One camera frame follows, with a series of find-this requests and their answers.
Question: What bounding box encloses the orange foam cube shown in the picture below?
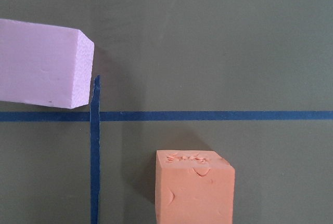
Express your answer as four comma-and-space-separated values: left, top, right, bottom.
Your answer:
155, 150, 235, 223

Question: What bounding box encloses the light pink foam cube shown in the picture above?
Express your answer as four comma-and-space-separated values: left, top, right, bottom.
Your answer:
1, 19, 94, 109

